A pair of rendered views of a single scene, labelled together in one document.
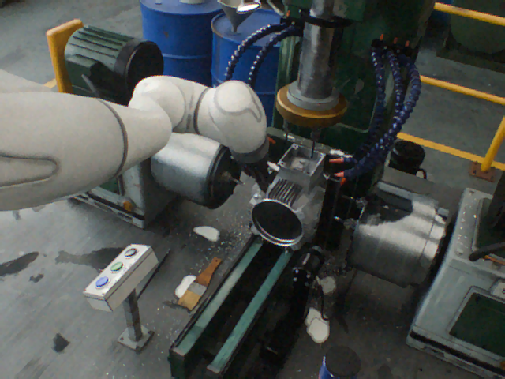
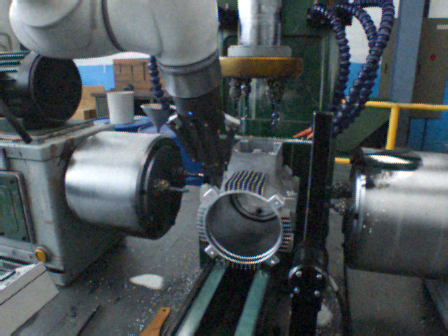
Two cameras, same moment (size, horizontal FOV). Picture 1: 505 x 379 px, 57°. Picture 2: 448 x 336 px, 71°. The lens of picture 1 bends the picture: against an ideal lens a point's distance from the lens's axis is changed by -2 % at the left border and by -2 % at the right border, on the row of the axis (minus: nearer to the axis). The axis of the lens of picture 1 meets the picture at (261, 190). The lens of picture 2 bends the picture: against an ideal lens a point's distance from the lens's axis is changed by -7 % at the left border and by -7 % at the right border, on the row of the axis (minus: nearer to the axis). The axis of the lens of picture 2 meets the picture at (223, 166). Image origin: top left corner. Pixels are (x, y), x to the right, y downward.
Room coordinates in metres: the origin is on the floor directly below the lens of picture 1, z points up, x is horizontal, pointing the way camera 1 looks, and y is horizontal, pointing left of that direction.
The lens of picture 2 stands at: (0.36, 0.05, 1.32)
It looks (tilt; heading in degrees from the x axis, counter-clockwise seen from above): 17 degrees down; 354
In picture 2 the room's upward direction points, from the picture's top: straight up
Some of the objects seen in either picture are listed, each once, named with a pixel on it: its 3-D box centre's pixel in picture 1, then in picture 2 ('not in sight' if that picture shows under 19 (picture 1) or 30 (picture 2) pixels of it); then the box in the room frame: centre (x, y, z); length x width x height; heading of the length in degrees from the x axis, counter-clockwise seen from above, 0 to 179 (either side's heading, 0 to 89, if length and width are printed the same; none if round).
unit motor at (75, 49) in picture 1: (103, 101); (13, 133); (1.24, 0.51, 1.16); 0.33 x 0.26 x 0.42; 68
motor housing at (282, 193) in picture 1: (290, 202); (251, 208); (1.03, -0.09, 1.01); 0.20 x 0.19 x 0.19; 158
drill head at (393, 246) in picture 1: (405, 238); (412, 213); (0.90, -0.39, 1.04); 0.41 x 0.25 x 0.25; 68
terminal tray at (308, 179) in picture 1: (300, 169); (256, 162); (1.06, -0.10, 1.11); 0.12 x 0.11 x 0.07; 158
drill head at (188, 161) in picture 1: (187, 155); (113, 181); (1.16, 0.24, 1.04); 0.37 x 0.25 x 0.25; 68
